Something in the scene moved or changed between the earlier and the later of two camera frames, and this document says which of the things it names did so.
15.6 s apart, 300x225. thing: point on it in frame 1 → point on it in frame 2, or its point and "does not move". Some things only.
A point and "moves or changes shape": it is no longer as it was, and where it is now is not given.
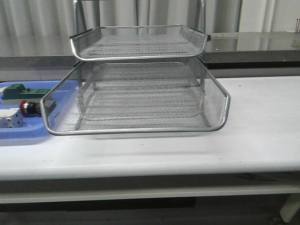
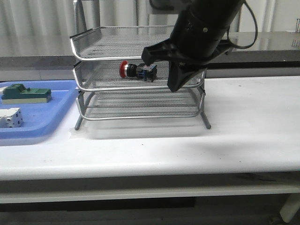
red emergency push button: (27, 108) → (141, 71)
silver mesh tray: (118, 97) moves or changes shape
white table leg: (290, 207) does not move
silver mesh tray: (119, 42) does not move
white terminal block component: (11, 117) does not move
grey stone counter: (225, 50) does not move
